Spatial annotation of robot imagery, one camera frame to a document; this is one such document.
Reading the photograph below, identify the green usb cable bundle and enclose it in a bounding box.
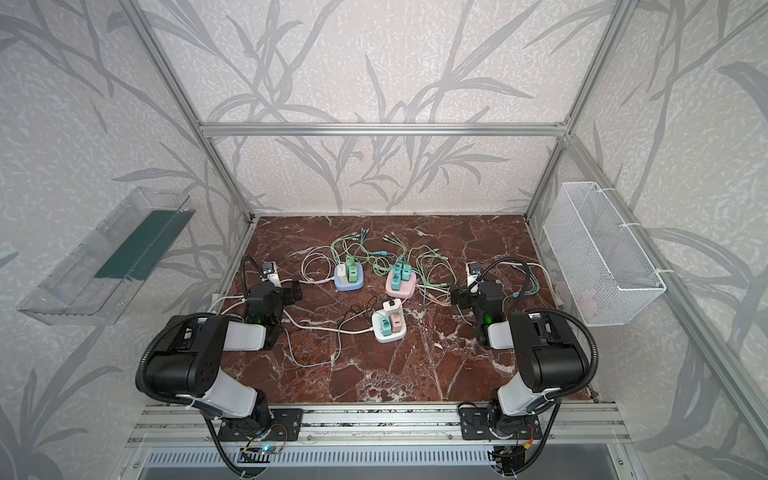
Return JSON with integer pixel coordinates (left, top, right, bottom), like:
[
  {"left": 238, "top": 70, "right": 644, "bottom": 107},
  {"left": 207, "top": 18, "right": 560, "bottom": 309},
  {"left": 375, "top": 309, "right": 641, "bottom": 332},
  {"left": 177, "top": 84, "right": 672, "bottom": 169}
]
[{"left": 329, "top": 229, "right": 451, "bottom": 289}]

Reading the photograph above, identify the pink usb cable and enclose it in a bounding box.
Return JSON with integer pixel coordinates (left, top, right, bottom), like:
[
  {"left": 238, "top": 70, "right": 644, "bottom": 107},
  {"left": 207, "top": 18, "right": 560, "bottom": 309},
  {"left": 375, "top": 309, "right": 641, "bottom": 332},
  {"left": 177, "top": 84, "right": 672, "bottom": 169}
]
[{"left": 417, "top": 281, "right": 457, "bottom": 308}]

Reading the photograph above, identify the blue power strip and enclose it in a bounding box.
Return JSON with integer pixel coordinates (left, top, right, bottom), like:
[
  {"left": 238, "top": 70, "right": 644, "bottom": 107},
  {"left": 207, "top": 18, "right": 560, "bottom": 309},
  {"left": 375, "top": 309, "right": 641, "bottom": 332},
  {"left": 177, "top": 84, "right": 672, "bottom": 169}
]
[{"left": 334, "top": 268, "right": 364, "bottom": 292}]

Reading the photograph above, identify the pink power strip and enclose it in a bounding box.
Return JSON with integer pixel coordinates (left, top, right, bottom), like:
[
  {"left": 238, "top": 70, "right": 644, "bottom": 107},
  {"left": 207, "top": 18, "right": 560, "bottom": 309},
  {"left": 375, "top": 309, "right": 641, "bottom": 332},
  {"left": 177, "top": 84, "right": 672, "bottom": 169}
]
[{"left": 385, "top": 271, "right": 418, "bottom": 299}]

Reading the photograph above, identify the white power strip cord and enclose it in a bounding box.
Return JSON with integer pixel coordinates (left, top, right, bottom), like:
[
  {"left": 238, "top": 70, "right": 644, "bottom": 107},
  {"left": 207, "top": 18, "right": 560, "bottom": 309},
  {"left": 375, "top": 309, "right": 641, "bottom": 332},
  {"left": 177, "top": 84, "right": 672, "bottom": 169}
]
[{"left": 209, "top": 293, "right": 374, "bottom": 337}]

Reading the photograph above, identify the white wire mesh basket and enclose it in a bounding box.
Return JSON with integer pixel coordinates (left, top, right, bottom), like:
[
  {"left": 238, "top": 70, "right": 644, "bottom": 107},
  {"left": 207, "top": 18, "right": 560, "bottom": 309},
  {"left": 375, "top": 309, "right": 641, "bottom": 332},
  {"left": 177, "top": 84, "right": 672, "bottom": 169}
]
[{"left": 543, "top": 182, "right": 667, "bottom": 327}]

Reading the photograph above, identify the white power strip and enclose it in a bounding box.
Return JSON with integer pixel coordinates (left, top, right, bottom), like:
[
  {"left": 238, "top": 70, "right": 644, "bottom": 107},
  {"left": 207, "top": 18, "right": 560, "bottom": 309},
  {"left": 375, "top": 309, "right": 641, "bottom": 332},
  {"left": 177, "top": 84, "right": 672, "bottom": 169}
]
[{"left": 371, "top": 311, "right": 407, "bottom": 344}]

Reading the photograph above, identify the pink charger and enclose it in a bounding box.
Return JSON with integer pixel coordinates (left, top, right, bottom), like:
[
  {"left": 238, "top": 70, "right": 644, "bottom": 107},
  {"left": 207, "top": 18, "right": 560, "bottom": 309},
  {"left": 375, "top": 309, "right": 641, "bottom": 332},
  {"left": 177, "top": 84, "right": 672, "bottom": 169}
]
[{"left": 390, "top": 314, "right": 403, "bottom": 334}]

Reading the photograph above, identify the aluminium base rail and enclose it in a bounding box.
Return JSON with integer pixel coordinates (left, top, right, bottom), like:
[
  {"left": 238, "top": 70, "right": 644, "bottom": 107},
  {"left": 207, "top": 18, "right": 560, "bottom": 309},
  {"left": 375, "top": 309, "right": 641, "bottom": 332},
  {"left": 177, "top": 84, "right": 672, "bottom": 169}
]
[{"left": 126, "top": 401, "right": 631, "bottom": 448}]

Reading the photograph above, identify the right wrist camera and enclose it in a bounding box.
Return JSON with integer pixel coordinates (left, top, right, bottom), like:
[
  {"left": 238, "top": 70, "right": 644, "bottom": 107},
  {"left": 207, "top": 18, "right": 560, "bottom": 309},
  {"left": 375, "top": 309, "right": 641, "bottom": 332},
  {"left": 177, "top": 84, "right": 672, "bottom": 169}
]
[{"left": 466, "top": 262, "right": 484, "bottom": 287}]

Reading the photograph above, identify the clear plastic wall tray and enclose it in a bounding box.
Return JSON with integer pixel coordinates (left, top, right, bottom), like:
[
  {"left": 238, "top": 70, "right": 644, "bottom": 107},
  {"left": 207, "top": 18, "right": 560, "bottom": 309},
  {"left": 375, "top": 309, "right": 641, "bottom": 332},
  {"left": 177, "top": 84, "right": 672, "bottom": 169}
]
[{"left": 18, "top": 187, "right": 196, "bottom": 326}]

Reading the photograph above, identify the white coiled usb cable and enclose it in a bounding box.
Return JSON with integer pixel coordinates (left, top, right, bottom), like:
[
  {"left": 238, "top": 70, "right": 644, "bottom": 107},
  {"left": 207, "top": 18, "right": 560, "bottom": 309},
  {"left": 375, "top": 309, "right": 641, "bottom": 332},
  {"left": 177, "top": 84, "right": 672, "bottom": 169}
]
[{"left": 298, "top": 245, "right": 337, "bottom": 286}]

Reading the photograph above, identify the teal charger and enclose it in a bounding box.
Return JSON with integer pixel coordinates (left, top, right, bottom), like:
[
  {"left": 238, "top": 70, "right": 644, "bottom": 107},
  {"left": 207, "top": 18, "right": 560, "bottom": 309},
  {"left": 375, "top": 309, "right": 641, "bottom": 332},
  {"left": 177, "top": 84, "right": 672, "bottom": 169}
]
[{"left": 380, "top": 317, "right": 393, "bottom": 338}]

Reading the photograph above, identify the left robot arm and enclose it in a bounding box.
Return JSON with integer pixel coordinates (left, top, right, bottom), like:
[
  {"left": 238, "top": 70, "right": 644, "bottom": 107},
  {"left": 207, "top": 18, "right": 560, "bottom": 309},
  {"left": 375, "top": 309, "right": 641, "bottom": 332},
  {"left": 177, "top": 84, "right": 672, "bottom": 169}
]
[{"left": 135, "top": 280, "right": 302, "bottom": 430}]

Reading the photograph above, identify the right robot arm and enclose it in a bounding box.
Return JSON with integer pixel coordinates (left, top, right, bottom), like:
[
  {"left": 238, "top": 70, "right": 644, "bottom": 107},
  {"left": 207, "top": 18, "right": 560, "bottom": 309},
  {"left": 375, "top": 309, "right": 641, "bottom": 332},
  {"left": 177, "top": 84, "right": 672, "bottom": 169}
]
[{"left": 449, "top": 280, "right": 599, "bottom": 429}]

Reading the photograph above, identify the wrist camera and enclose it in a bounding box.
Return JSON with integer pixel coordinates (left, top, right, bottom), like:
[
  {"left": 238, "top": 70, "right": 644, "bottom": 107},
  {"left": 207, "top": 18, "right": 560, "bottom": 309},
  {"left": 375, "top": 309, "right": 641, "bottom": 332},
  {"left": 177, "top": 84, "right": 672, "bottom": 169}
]
[
  {"left": 260, "top": 261, "right": 281, "bottom": 288},
  {"left": 466, "top": 262, "right": 484, "bottom": 287}
]

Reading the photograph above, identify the green charger on blue strip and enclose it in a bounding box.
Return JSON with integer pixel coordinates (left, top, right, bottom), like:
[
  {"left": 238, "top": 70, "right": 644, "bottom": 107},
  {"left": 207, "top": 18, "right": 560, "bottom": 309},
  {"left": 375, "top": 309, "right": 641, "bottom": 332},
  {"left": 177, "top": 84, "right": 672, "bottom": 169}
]
[{"left": 345, "top": 262, "right": 360, "bottom": 284}]

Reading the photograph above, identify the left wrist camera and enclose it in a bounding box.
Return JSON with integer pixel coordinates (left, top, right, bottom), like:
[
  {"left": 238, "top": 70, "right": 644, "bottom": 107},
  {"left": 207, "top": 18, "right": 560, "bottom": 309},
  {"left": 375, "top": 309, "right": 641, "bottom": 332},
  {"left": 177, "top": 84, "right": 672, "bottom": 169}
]
[{"left": 260, "top": 261, "right": 281, "bottom": 288}]

